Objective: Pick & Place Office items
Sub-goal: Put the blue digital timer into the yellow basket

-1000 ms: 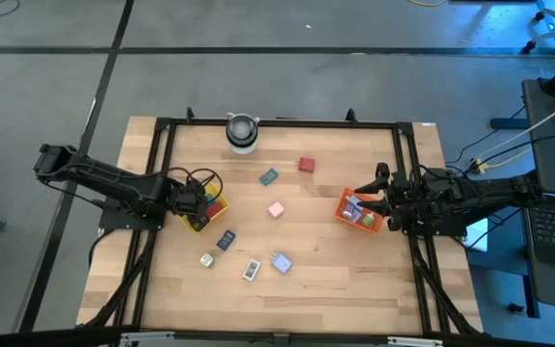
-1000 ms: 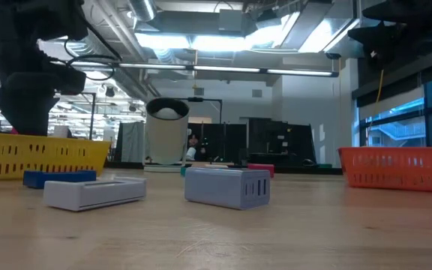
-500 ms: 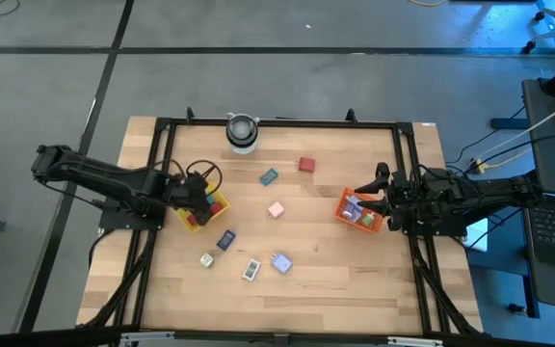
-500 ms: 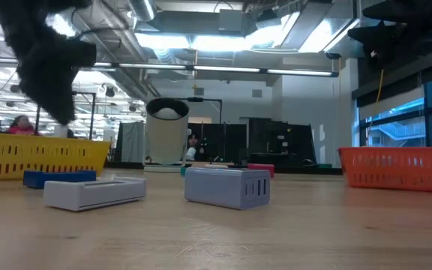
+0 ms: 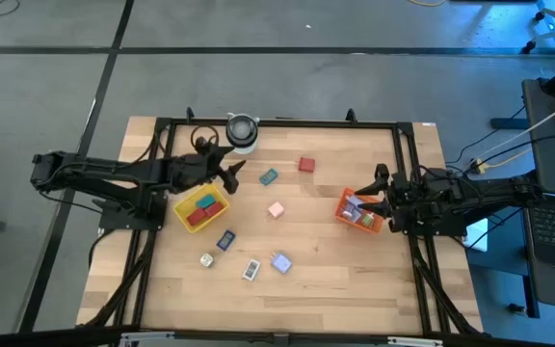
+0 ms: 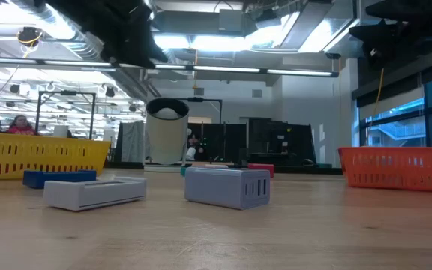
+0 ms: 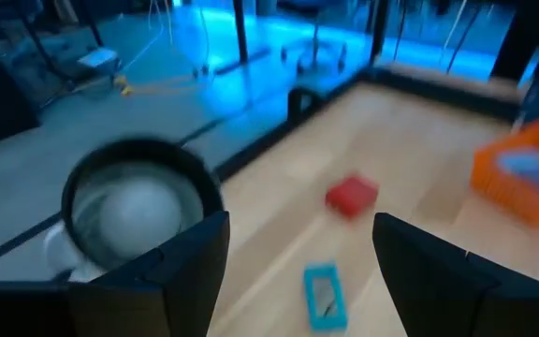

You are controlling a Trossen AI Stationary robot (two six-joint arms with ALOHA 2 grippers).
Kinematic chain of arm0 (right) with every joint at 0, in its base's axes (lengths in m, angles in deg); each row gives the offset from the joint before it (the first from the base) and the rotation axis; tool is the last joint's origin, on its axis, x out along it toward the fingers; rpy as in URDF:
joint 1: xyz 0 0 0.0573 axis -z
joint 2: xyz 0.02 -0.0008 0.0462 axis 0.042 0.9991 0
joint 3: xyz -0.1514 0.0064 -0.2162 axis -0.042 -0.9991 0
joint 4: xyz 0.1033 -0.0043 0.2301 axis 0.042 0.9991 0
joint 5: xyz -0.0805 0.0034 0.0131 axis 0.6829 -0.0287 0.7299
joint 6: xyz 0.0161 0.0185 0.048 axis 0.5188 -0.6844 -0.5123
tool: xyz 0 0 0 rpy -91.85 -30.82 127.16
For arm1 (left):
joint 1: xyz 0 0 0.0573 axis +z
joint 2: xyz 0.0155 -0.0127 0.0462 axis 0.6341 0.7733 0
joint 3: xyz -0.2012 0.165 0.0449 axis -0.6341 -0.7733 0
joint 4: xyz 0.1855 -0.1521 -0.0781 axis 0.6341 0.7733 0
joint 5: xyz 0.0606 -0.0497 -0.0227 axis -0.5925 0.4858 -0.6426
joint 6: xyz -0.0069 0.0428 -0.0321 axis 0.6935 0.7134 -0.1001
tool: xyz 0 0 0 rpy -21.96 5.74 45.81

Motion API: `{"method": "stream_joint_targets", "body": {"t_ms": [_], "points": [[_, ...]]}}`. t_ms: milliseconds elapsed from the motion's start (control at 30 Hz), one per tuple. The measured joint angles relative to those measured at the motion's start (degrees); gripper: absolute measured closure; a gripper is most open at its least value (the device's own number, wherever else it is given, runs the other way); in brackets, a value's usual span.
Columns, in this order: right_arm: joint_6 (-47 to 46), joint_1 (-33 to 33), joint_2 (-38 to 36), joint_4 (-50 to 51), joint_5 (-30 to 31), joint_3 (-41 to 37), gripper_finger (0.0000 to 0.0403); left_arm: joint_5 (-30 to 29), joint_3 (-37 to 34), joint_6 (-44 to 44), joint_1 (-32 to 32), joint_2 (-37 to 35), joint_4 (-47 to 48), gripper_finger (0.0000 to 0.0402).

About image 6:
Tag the blue digital timer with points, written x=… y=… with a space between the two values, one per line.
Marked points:
x=58 y=179

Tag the orange plastic basket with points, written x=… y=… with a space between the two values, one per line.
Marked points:
x=396 y=168

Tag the grey ceiling box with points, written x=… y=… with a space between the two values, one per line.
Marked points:
x=231 y=20

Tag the white digital timer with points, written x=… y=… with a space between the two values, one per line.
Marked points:
x=88 y=195

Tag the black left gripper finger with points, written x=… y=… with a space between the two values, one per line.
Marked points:
x=152 y=45
x=129 y=52

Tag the lavender wall charger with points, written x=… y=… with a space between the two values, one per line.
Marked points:
x=216 y=187

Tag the grey hanging cloth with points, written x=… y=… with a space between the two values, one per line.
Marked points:
x=131 y=142

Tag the black camera stand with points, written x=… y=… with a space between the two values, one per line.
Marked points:
x=195 y=99

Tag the long ceiling light bar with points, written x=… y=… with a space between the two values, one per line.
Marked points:
x=223 y=69

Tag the black partition screens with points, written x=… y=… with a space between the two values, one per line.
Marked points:
x=276 y=142

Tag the red square box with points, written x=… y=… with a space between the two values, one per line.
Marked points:
x=261 y=166

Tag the black-framed window wall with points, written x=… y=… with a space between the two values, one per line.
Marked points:
x=399 y=131

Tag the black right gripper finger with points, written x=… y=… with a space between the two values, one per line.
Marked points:
x=383 y=39
x=414 y=9

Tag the yellow plastic basket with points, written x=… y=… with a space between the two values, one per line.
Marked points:
x=51 y=150

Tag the white cylinder with black rim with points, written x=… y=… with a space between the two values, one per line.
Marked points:
x=167 y=142

